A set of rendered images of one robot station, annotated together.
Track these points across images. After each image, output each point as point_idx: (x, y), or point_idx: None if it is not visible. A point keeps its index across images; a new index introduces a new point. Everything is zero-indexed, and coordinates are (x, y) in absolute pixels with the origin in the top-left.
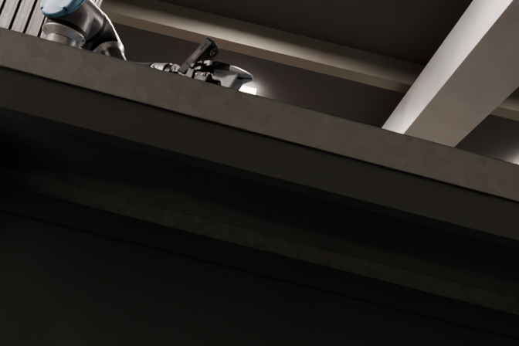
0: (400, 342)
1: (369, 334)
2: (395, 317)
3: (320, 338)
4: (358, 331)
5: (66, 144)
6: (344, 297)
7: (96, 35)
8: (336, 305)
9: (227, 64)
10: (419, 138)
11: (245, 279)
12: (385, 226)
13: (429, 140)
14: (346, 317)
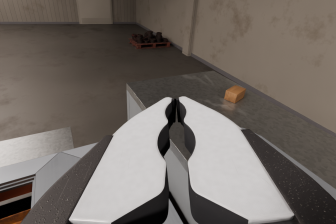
0: (168, 167)
1: (176, 178)
2: (171, 162)
3: (188, 203)
4: (179, 183)
5: None
6: (186, 180)
7: None
8: (187, 187)
9: (256, 139)
10: (325, 132)
11: None
12: None
13: (323, 130)
14: (183, 185)
